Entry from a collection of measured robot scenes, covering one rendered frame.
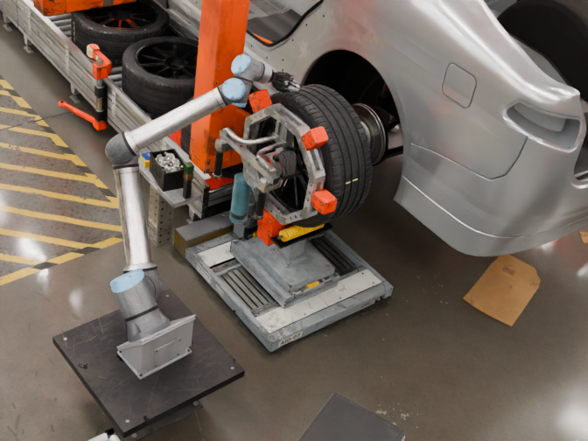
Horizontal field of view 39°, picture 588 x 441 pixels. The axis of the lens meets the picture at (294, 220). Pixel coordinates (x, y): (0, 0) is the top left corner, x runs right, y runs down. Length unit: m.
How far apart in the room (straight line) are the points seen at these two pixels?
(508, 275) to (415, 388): 1.13
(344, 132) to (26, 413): 1.86
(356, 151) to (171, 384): 1.30
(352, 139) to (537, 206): 0.86
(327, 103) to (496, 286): 1.68
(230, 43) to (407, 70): 0.85
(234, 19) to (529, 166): 1.49
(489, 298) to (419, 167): 1.23
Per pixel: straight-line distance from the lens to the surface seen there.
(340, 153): 3.69
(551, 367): 4.57
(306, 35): 4.27
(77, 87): 5.73
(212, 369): 3.64
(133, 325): 3.52
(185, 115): 3.51
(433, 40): 3.60
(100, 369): 3.62
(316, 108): 3.73
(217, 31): 3.91
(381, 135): 4.10
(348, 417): 3.52
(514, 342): 4.61
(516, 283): 4.96
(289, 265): 4.27
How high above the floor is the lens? 3.04
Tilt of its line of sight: 38 degrees down
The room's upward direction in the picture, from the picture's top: 11 degrees clockwise
